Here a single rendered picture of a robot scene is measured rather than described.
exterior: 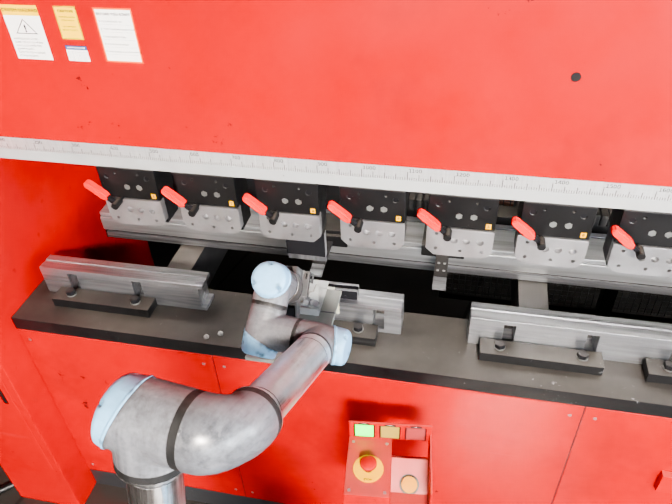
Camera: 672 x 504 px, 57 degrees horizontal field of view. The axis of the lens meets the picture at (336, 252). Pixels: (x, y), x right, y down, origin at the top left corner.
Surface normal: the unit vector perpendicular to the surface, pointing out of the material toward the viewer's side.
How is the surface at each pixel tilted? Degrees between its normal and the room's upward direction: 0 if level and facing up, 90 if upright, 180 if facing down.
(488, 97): 90
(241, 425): 46
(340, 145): 90
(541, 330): 90
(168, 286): 90
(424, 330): 0
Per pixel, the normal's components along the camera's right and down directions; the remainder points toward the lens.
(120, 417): -0.23, -0.21
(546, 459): -0.20, 0.62
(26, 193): 0.98, 0.10
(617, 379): -0.04, -0.77
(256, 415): 0.67, -0.47
